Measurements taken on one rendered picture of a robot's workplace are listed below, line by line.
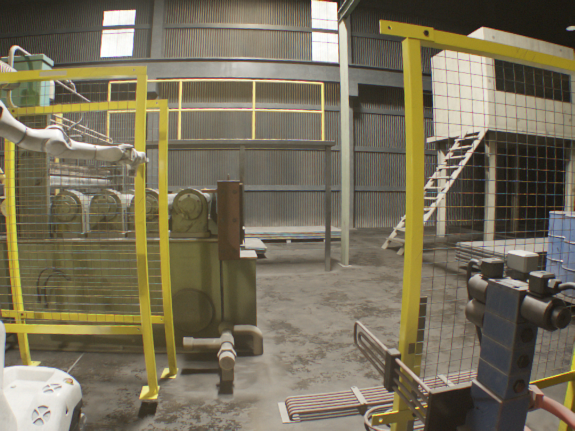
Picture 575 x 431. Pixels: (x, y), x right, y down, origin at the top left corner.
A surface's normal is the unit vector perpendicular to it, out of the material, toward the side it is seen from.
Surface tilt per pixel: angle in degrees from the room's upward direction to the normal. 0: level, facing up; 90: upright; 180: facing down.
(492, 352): 90
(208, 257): 90
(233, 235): 90
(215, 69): 90
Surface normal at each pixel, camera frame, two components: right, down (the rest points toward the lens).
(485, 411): -0.99, 0.01
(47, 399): 0.07, -0.74
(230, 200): 0.15, 0.07
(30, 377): 0.10, -0.30
